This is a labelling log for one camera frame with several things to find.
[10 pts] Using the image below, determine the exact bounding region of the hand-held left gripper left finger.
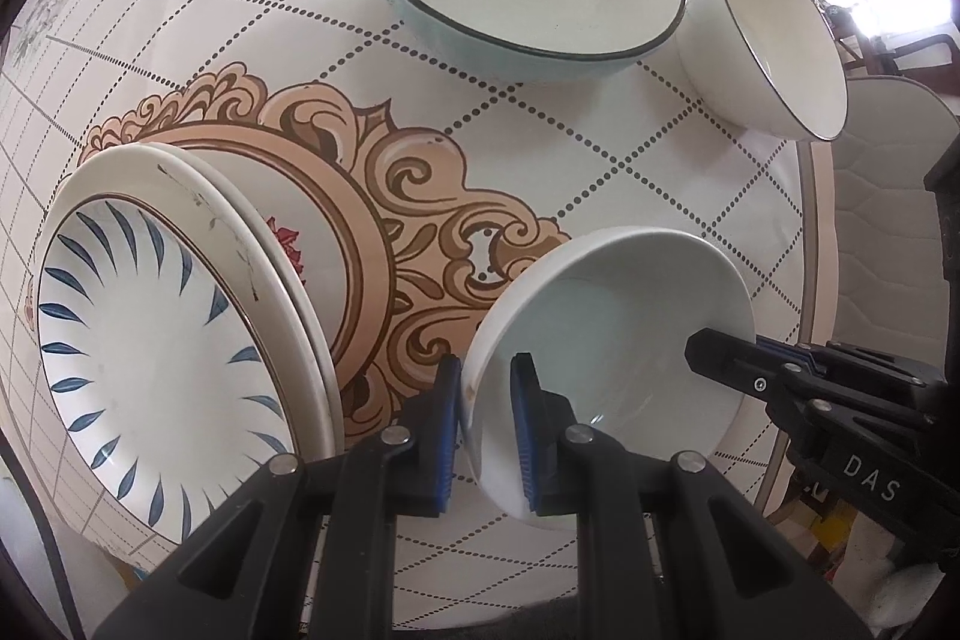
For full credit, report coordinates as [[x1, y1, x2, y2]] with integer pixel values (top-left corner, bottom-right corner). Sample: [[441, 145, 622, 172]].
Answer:
[[94, 353, 462, 640]]

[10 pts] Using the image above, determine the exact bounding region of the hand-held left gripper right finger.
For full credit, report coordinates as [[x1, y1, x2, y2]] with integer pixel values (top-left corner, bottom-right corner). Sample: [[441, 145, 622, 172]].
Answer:
[[510, 351, 856, 640]]

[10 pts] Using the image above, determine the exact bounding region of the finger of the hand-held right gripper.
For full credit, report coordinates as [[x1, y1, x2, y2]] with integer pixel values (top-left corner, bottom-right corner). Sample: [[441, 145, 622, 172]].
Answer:
[[685, 327, 946, 461], [754, 338, 938, 386]]

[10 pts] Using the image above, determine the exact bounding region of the plain white bowl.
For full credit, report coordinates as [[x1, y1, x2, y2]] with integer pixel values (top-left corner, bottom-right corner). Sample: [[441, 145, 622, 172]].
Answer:
[[460, 225, 756, 519]]

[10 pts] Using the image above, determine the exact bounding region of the pink speckled white plate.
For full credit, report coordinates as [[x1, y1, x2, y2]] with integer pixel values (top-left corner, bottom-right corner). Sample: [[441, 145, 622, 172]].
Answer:
[[146, 143, 347, 453]]

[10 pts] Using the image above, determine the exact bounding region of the blue leaf pattern plate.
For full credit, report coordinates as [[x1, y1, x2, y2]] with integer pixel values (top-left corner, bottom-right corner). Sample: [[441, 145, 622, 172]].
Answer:
[[34, 194, 301, 543]]

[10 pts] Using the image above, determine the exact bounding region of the grey chair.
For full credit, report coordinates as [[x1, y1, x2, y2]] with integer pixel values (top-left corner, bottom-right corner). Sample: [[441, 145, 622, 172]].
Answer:
[[814, 74, 960, 356]]

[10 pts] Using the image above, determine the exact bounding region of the floral printed tablecloth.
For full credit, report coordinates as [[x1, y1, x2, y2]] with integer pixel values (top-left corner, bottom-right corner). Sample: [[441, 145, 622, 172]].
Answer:
[[0, 0, 841, 633]]

